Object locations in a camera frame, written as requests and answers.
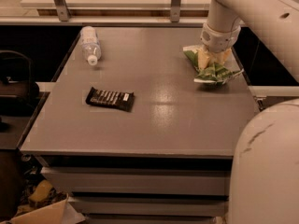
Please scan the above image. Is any metal rail bracket middle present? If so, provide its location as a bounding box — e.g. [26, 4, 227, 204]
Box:
[170, 0, 181, 22]

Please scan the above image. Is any clear plastic water bottle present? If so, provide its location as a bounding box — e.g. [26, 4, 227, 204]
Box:
[80, 26, 102, 66]

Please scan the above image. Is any green jalapeno chip bag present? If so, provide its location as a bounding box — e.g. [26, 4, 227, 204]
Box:
[183, 45, 243, 86]

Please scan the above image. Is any black chocolate bar wrapper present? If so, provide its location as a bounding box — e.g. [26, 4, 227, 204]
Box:
[85, 87, 135, 112]

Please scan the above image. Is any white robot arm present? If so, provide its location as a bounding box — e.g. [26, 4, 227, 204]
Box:
[201, 0, 299, 224]

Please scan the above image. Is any black chair left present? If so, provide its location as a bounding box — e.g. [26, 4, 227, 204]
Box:
[0, 49, 39, 116]

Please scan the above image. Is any yellow sponge on floor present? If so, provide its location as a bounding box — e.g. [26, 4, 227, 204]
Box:
[28, 179, 53, 203]

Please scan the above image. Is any metal rail bracket left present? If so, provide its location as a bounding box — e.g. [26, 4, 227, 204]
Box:
[53, 0, 70, 21]

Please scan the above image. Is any metal rail bracket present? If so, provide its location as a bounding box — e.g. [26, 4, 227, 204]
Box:
[170, 0, 181, 22]
[53, 0, 70, 21]

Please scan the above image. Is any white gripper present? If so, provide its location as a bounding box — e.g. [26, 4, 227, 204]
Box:
[197, 23, 241, 70]

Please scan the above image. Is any cardboard box lower left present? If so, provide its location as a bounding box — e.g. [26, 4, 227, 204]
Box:
[0, 195, 86, 224]

